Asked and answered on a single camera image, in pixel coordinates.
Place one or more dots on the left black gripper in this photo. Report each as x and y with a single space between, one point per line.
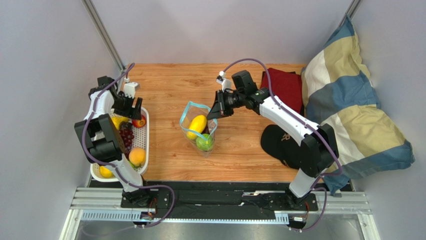
135 112

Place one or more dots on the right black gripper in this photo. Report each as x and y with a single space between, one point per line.
222 103

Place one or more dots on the yellow lemon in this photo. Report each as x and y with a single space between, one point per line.
198 124
105 173

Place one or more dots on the purple grape bunch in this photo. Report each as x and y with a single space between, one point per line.
126 132

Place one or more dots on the clear zip top bag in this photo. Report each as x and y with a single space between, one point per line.
192 110

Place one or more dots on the green apple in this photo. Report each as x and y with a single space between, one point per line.
205 143

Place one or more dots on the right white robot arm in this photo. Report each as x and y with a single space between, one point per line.
317 143

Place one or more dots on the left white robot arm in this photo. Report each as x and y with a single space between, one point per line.
101 140

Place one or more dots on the yellow pepper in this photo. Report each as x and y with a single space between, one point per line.
118 120

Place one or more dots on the red yellow apple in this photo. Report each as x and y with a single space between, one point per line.
139 123

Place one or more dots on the orange peach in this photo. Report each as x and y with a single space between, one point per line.
137 156

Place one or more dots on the black baseball cap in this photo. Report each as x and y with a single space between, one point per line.
280 145

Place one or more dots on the folded red cloth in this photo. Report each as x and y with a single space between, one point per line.
287 86

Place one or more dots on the blue yellow striped pillow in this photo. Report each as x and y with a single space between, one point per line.
336 90

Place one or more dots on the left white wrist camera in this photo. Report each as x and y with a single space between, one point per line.
130 88

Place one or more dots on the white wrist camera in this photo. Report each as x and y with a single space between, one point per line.
225 83
130 88

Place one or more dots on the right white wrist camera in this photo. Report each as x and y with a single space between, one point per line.
225 83

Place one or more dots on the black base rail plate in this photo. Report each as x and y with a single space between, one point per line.
217 201

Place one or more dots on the aluminium frame post left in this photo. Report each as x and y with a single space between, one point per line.
99 25

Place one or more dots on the aluminium frame post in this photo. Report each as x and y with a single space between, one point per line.
351 10
99 25

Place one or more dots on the aluminium frame post right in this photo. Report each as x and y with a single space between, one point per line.
351 10

